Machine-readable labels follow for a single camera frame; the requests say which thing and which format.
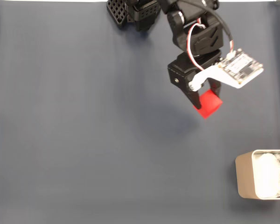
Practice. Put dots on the red cube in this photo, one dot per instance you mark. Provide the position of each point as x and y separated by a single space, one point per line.
210 105

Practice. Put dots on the beige metal box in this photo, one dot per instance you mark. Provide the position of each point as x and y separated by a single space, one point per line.
243 177

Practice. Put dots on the crumpled white paper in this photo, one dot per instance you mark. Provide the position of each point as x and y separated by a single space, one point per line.
268 175

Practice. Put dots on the grey table mat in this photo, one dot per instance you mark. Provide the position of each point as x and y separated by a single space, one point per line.
84 140

